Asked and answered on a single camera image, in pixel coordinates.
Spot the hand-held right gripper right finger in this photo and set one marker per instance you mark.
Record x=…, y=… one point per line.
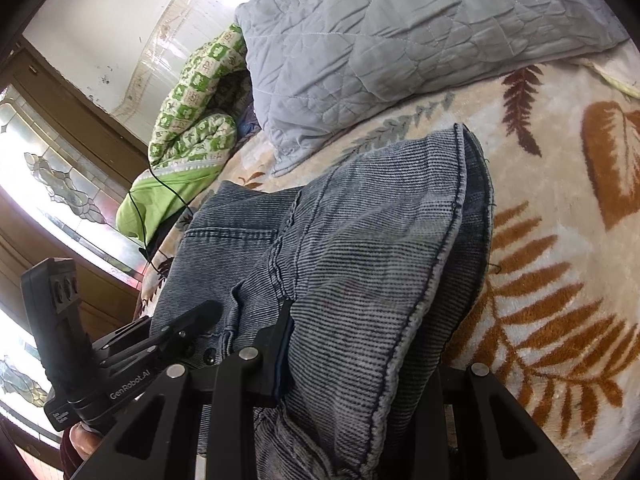
x=492, y=425

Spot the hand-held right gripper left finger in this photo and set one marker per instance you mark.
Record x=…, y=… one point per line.
x=272, y=360

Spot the cream cloth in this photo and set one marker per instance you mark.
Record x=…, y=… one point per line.
x=617, y=77

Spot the grey quilted pillow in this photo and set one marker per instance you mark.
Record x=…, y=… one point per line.
x=400, y=35

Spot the blue denim pants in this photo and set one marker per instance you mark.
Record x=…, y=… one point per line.
x=350, y=260

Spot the leaf print blanket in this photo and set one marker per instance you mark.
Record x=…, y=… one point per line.
x=550, y=260

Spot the purple cloth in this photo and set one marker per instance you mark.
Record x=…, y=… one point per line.
x=249, y=122

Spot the brown wooden door frame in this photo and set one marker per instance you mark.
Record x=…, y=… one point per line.
x=75, y=105

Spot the green checked quilt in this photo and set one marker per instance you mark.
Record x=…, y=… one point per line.
x=200, y=110

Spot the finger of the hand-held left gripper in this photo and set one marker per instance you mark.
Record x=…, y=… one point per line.
x=192, y=316
x=179, y=347

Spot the person's left hand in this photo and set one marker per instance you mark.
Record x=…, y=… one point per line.
x=87, y=440

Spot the stained glass door panel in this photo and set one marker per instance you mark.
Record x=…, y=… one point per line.
x=50, y=175

